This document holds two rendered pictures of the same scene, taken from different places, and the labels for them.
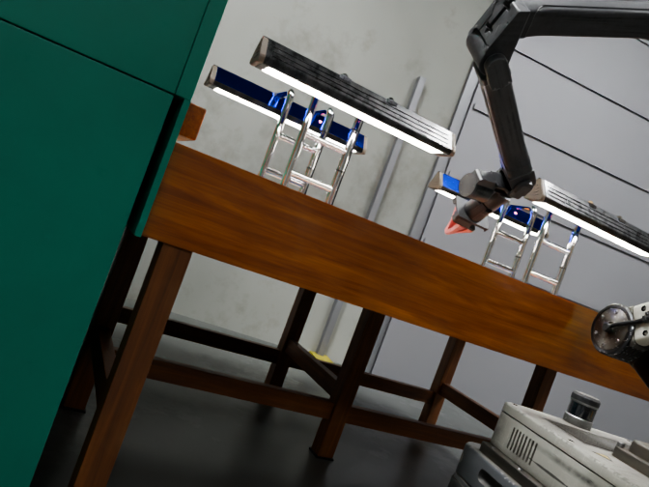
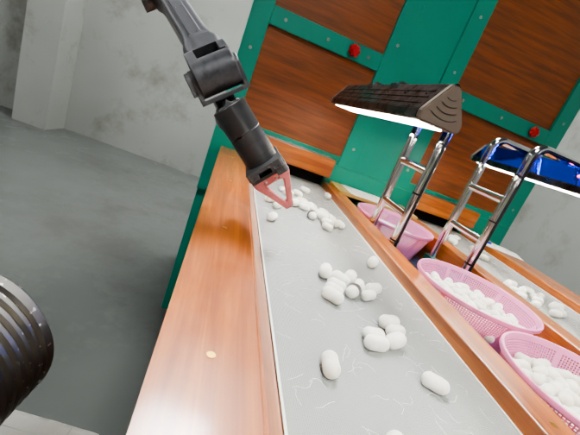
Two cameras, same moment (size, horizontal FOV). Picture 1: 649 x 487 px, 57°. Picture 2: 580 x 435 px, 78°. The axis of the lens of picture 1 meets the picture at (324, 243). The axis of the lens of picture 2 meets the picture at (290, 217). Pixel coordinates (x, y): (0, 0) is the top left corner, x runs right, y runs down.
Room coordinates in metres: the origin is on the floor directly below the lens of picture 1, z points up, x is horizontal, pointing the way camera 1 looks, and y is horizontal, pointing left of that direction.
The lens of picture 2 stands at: (1.67, -0.90, 0.98)
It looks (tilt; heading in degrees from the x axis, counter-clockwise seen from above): 16 degrees down; 100
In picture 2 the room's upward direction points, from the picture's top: 21 degrees clockwise
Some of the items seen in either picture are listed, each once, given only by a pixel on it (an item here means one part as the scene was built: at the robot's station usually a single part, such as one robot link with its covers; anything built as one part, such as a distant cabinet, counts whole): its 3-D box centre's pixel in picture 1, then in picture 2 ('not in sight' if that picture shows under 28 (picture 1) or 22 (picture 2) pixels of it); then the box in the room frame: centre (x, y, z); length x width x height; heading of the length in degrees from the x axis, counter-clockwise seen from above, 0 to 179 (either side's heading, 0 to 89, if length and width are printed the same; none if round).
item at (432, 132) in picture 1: (361, 100); (380, 99); (1.60, 0.04, 1.08); 0.62 x 0.08 x 0.07; 115
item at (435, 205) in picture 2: not in sight; (444, 208); (1.98, 0.70, 0.83); 0.30 x 0.06 x 0.07; 25
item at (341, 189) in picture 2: not in sight; (372, 199); (1.69, 0.51, 0.77); 0.33 x 0.15 x 0.01; 25
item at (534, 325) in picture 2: not in sight; (466, 307); (1.96, -0.09, 0.72); 0.27 x 0.27 x 0.10
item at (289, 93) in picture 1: (282, 159); (498, 221); (2.04, 0.23, 0.90); 0.20 x 0.19 x 0.45; 115
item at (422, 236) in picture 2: not in sight; (388, 231); (1.78, 0.31, 0.72); 0.27 x 0.27 x 0.10
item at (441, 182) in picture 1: (493, 206); not in sight; (2.51, -0.61, 1.08); 0.62 x 0.08 x 0.07; 115
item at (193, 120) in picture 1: (176, 122); (295, 154); (1.36, 0.41, 0.83); 0.30 x 0.06 x 0.07; 25
